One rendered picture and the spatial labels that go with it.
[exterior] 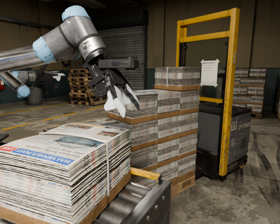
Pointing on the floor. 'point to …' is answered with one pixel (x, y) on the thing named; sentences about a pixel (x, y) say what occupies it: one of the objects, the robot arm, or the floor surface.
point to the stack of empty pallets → (80, 86)
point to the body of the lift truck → (238, 116)
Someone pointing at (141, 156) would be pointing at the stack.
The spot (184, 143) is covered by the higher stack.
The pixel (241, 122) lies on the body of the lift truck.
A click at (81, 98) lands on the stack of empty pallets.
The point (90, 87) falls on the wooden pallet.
